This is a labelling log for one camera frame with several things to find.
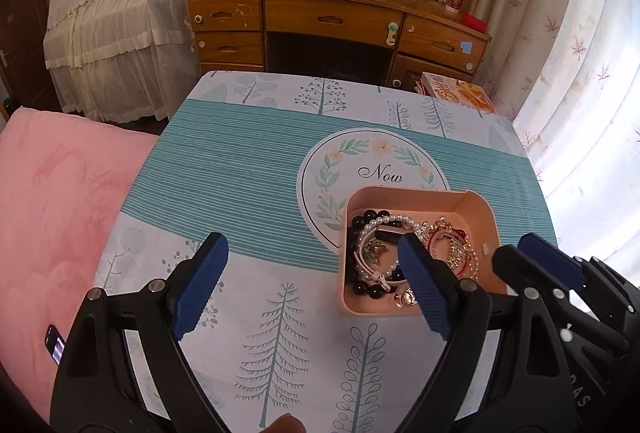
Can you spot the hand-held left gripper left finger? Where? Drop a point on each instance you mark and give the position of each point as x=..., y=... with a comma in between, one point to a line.
x=200, y=283

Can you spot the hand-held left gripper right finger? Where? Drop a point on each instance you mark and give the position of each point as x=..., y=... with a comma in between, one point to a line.
x=425, y=283

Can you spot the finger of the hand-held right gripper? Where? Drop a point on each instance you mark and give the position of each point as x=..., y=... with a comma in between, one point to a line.
x=530, y=270
x=550, y=255

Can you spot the pink jewelry box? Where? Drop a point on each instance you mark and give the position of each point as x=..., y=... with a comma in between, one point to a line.
x=380, y=198

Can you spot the person's left hand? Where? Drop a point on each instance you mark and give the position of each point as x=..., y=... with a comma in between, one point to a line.
x=285, y=425

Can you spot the pink blanket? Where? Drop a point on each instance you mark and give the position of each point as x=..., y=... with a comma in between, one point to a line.
x=60, y=213

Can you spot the black phone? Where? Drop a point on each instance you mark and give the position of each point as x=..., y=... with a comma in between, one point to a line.
x=55, y=345

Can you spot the colourful box beside desk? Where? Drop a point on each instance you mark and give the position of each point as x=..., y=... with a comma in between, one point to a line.
x=460, y=93

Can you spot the leaf print curtain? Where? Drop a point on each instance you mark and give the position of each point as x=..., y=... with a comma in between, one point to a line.
x=575, y=63

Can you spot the blue sticky note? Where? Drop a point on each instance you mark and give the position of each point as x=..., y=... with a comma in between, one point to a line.
x=467, y=48

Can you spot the red box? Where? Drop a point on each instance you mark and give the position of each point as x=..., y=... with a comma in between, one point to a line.
x=474, y=21

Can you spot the green drawer lock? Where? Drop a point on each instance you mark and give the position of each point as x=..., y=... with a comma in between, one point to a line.
x=393, y=33

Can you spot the lace covered piano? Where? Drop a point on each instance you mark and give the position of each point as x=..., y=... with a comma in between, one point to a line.
x=120, y=23

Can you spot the brown wooden door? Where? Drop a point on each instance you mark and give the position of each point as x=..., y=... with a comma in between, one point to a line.
x=22, y=13

